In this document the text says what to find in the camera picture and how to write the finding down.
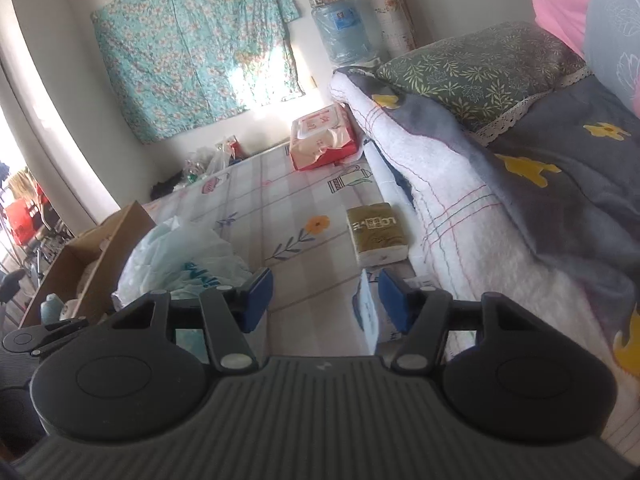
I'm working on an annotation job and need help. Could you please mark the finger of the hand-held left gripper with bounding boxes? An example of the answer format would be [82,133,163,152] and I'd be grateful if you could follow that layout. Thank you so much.
[0,317,91,357]

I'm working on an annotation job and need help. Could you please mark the floral paper roll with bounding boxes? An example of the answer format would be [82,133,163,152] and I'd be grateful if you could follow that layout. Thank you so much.
[365,0,417,58]

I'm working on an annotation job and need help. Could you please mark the teal bottle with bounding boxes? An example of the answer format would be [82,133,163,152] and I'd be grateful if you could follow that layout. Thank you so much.
[40,294,63,326]

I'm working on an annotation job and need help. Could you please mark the pink and grey floral quilt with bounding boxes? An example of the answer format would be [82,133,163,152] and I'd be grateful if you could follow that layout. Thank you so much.
[531,0,640,106]

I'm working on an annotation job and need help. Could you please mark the green leaf print pillow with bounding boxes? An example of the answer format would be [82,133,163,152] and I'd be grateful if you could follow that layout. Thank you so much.
[376,21,588,146]

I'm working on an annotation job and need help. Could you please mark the checked printed bed sheet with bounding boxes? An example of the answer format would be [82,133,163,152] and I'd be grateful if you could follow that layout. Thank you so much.
[140,147,426,361]

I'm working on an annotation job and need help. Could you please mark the black cloth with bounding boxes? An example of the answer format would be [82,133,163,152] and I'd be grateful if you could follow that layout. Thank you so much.
[150,172,188,201]

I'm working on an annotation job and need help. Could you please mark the white plastic bag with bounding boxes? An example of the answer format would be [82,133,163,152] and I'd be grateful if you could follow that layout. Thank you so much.
[111,216,253,361]

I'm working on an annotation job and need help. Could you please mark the teal floral curtain cloth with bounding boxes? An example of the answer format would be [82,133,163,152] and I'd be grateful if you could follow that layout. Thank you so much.
[90,0,307,145]

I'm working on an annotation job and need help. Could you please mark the grey quilt with yellow print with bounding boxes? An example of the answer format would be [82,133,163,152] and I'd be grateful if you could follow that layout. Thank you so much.
[345,67,640,376]

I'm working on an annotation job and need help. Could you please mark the white soft packet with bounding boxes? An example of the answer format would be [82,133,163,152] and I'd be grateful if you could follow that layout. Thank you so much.
[351,268,416,356]

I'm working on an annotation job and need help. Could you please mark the pink wet wipes pack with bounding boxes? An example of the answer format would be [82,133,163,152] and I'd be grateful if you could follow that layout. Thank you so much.
[289,104,360,172]

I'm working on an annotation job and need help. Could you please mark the crumpled clear plastic bags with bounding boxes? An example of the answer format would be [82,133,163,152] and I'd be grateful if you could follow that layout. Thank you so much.
[175,136,241,188]

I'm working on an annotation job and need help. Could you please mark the brown cardboard box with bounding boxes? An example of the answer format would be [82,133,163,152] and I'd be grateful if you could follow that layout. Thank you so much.
[17,201,158,331]

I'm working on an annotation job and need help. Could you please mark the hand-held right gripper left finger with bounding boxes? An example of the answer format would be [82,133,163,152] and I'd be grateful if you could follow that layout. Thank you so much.
[110,267,275,373]

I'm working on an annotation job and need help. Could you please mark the white towel blanket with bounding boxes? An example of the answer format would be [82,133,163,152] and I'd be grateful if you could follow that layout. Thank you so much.
[330,67,640,461]

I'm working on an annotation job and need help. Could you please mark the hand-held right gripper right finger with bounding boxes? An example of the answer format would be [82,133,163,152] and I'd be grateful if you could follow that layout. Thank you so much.
[377,268,546,373]

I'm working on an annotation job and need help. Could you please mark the blue water jug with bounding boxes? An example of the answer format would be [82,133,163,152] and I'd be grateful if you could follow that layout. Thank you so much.
[311,0,377,66]

